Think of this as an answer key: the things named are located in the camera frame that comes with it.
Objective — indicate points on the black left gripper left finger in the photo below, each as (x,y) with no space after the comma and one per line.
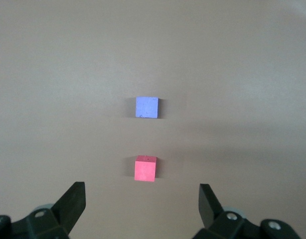
(68,206)

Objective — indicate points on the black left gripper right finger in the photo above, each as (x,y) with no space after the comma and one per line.
(210,209)

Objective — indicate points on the red foam block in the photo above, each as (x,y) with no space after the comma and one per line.
(145,170)

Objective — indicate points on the purple foam block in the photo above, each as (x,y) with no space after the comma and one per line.
(146,107)

